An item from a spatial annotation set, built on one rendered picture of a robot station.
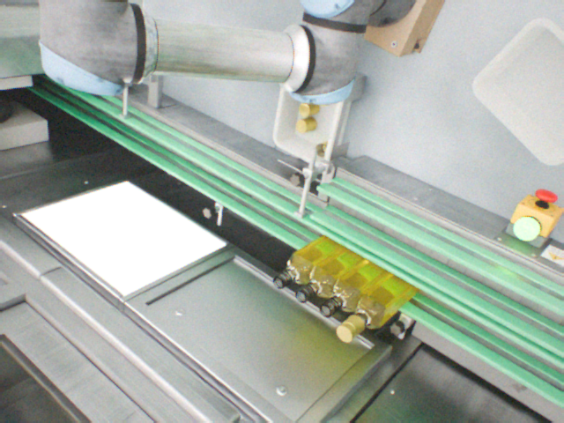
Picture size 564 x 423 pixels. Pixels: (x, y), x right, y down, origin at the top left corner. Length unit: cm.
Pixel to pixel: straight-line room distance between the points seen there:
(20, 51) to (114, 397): 96
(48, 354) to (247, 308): 40
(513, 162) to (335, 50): 45
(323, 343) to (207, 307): 26
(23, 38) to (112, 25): 83
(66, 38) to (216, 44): 22
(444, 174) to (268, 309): 50
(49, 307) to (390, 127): 84
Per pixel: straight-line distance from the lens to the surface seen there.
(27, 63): 168
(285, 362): 112
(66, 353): 117
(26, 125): 188
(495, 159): 123
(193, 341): 112
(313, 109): 135
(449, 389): 125
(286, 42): 96
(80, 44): 83
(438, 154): 127
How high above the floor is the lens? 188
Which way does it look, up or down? 46 degrees down
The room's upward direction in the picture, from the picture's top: 116 degrees counter-clockwise
